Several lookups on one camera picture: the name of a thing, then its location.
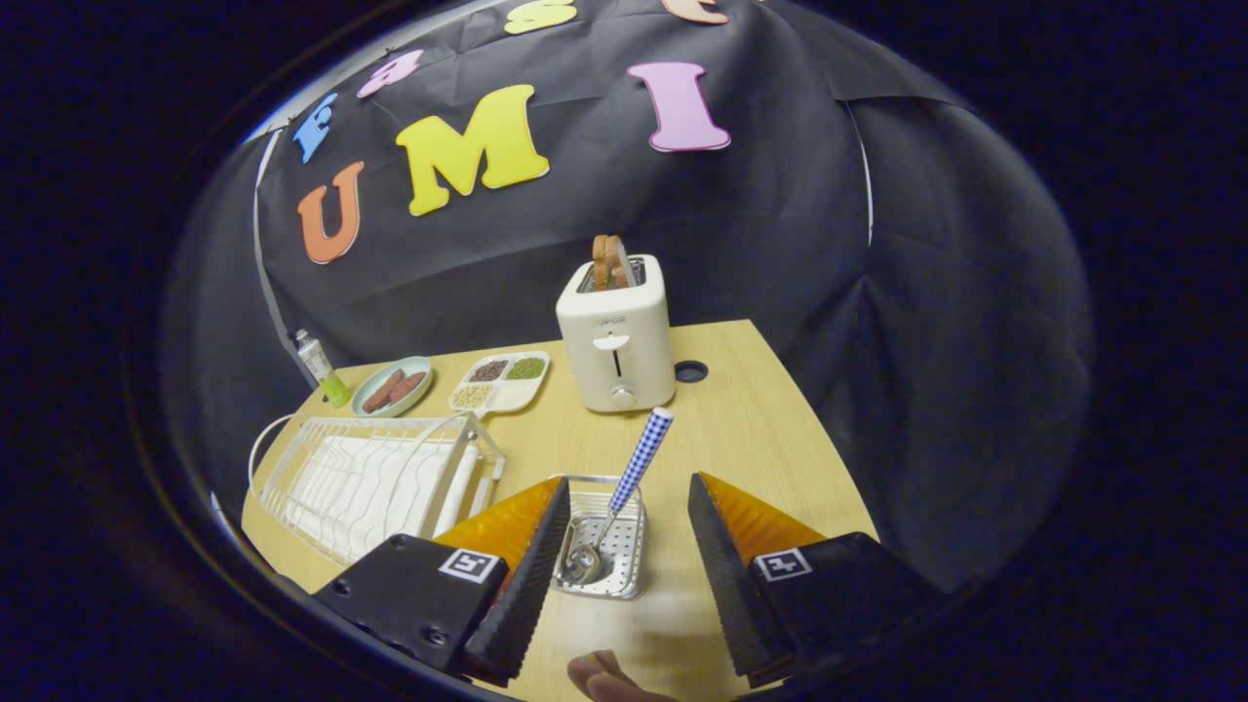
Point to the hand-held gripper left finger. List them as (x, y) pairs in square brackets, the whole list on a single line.
[(526, 585)]

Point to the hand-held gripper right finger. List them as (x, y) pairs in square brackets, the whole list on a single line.
[(726, 585)]

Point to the square metal mesh basket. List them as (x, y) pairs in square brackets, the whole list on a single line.
[(624, 546)]

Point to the light green plate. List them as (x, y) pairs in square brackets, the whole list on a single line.
[(369, 405)]

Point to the white divided seed tray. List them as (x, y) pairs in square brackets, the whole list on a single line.
[(512, 392)]

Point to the brown sausage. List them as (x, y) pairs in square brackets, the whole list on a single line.
[(408, 387), (382, 392)]

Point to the white toaster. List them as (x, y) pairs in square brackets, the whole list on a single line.
[(624, 341)]

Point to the small green-bottomed bottle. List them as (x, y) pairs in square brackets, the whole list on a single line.
[(317, 361)]

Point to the brown toast slice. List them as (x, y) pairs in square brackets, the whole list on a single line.
[(600, 263), (618, 263)]

